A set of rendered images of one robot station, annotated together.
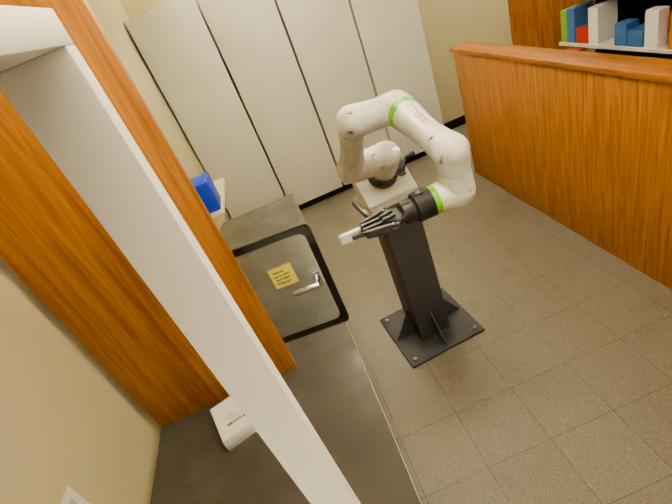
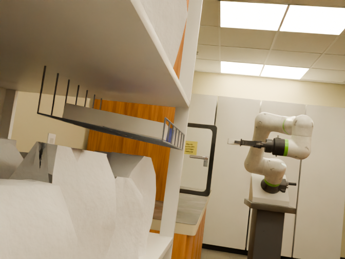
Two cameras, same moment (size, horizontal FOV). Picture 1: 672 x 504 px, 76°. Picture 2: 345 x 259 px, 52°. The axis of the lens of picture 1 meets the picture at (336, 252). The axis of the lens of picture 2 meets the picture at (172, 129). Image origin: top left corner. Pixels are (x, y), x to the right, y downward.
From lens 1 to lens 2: 1.16 m
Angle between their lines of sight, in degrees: 38
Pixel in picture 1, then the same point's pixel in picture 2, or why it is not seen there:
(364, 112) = (271, 116)
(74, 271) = not seen: hidden behind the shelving
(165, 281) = not seen: outside the picture
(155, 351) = (113, 142)
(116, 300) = (119, 106)
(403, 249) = (262, 240)
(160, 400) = not seen: hidden behind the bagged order
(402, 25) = (332, 169)
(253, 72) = (226, 147)
